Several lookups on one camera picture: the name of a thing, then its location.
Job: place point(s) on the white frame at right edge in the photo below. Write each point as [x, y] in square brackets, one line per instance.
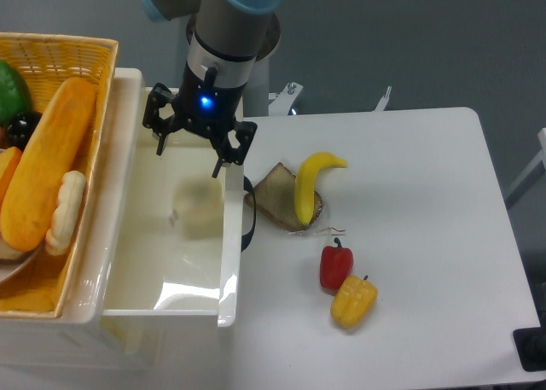
[531, 173]

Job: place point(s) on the black device at table edge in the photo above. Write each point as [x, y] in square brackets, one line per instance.
[530, 345]

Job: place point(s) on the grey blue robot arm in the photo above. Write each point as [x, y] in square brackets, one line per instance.
[223, 50]

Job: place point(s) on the yellow wicker basket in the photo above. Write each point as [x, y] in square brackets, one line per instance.
[45, 61]

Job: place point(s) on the brown bread slice in wrap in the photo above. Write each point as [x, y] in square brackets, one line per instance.
[274, 198]

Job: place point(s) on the orange fruit piece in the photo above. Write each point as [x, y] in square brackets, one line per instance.
[9, 160]

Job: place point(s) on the red bell pepper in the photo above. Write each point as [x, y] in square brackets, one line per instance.
[335, 265]

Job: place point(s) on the orange baguette loaf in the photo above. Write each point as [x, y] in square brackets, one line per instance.
[30, 199]

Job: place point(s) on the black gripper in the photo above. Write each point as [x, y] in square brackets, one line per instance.
[205, 109]

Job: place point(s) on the white drawer cabinet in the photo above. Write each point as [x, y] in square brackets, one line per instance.
[82, 350]

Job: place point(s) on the white plate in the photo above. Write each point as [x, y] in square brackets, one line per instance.
[13, 261]

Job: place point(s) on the dark purple grape cluster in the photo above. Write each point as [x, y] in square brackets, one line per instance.
[21, 127]

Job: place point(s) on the white open upper drawer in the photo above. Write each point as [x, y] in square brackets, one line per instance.
[158, 277]

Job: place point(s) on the yellow bell pepper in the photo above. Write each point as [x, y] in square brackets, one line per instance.
[353, 301]

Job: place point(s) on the cream twisted bread roll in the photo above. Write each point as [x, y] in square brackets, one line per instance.
[65, 216]

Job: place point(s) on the yellow banana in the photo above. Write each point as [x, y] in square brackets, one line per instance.
[304, 186]

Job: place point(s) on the green avocado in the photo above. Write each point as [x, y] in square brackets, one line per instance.
[15, 95]

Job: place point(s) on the pale cream pear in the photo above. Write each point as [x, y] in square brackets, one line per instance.
[198, 207]

